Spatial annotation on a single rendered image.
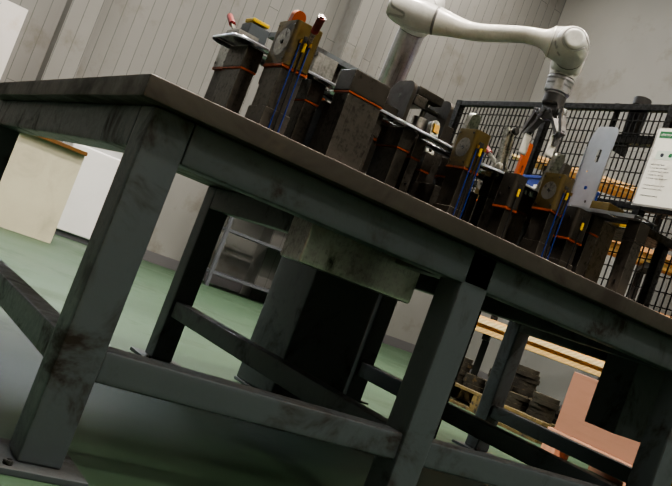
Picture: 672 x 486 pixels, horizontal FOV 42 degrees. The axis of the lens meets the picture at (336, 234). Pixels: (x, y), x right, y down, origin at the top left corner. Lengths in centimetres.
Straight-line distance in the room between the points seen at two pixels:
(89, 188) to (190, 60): 217
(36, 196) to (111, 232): 572
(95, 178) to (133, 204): 735
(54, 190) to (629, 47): 770
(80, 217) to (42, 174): 172
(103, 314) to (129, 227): 16
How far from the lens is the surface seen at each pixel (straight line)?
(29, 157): 723
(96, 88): 179
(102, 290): 156
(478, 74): 1233
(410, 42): 333
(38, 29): 977
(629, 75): 1189
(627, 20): 1241
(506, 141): 313
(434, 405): 196
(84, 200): 889
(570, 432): 509
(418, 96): 290
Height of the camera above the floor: 47
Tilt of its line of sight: 3 degrees up
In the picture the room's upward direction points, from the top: 21 degrees clockwise
